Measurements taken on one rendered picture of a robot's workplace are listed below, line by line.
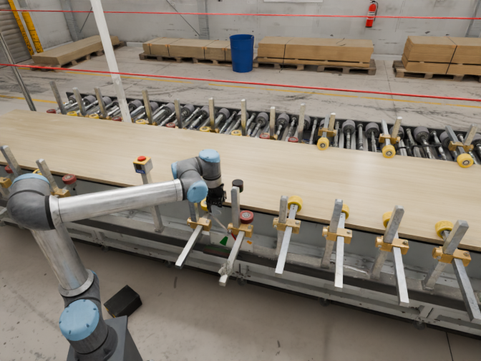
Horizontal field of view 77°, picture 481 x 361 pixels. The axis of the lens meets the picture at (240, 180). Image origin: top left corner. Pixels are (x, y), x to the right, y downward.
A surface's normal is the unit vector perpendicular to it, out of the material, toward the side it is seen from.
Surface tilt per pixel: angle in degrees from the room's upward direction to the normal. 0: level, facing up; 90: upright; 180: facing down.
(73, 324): 5
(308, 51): 90
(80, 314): 5
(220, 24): 90
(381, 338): 0
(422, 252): 90
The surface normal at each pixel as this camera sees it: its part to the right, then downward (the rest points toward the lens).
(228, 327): -0.03, -0.80
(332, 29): -0.30, 0.57
